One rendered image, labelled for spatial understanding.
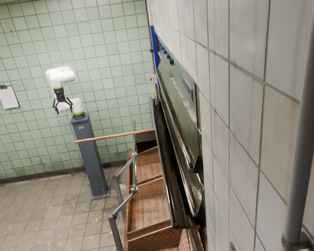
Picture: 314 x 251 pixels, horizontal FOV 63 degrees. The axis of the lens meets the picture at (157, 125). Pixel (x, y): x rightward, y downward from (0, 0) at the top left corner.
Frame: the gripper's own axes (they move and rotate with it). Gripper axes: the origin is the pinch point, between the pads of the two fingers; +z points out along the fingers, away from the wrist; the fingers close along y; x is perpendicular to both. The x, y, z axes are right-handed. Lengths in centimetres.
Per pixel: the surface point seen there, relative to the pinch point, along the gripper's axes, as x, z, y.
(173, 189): 136, 5, -87
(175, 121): 115, -27, -94
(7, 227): -15, 151, 115
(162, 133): 67, 5, -90
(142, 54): -108, -29, -90
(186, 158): 155, -27, -92
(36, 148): -115, 95, 92
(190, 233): 128, 50, -97
